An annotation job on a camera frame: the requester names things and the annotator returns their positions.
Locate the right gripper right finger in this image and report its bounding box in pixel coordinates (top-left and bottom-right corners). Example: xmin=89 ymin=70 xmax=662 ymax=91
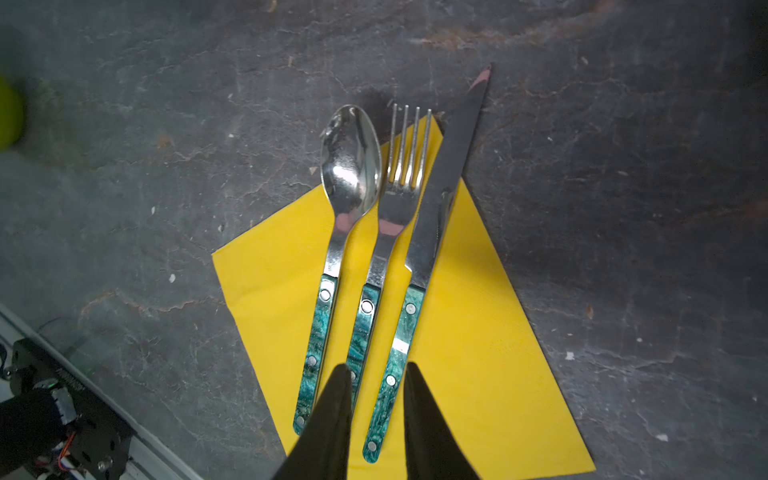
xmin=403 ymin=362 xmax=479 ymax=479

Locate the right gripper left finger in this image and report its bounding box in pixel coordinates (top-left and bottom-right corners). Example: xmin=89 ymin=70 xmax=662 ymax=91
xmin=273 ymin=363 xmax=352 ymax=480

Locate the fork with teal handle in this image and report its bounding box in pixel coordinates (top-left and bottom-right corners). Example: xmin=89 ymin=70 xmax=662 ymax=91
xmin=346 ymin=106 xmax=429 ymax=407

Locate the knife with teal handle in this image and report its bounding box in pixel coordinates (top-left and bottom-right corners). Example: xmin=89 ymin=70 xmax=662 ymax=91
xmin=362 ymin=66 xmax=492 ymax=464

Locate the spoon with teal handle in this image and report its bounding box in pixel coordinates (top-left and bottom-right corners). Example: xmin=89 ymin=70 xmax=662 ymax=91
xmin=293 ymin=104 xmax=382 ymax=434

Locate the green plastic bowl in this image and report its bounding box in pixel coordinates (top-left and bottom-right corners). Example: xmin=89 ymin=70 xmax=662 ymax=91
xmin=0 ymin=77 xmax=25 ymax=151

